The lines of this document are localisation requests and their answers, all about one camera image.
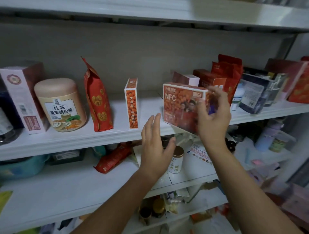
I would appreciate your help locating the person's left hand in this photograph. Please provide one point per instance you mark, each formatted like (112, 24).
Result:
(154, 156)

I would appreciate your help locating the person's right hand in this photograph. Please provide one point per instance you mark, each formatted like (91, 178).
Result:
(215, 128)

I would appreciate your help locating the red box white edge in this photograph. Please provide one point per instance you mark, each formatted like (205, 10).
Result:
(181, 106)
(131, 103)

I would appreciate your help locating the pink blossom box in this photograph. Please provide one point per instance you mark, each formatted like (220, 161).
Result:
(186, 78)

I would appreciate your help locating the white metal shelving unit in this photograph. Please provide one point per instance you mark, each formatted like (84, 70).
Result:
(72, 140)

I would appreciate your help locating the beige cylinder canister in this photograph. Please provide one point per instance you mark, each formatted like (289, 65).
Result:
(60, 108)

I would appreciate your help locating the dark blue moon box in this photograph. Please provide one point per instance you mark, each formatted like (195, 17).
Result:
(14, 103)

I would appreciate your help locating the person's right forearm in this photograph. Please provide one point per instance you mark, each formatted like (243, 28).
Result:
(251, 197)

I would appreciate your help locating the person's left forearm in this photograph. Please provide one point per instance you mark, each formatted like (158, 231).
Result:
(118, 207)

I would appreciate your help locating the red-brown box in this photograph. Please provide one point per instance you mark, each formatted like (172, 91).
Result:
(24, 96)

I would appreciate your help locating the small dark bottle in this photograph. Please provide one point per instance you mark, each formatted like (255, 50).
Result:
(231, 144)

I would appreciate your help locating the white colourful sticker sheet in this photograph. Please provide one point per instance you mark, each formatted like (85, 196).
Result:
(198, 154)

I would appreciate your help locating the white tub green label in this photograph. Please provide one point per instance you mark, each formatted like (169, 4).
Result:
(237, 99)

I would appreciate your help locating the red pouch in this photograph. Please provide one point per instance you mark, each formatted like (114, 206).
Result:
(113, 159)

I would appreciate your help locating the lavender bottle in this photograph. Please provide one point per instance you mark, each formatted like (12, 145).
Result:
(268, 137)

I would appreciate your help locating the teal pouch bag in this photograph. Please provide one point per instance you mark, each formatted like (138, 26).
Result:
(99, 152)

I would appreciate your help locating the dark red foil pouches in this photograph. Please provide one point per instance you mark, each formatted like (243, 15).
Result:
(227, 72)

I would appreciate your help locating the small green jar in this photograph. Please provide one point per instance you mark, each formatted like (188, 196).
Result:
(280, 143)

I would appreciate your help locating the small black grey boxes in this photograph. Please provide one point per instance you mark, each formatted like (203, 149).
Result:
(67, 156)

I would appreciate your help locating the red patterned bag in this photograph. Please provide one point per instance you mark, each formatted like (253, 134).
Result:
(294, 77)

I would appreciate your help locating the pink carton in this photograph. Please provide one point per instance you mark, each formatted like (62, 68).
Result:
(297, 202)

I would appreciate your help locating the teal plastic basket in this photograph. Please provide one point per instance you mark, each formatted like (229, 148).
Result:
(24, 168)

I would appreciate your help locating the yellow tag packet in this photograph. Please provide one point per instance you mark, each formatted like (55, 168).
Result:
(5, 200)

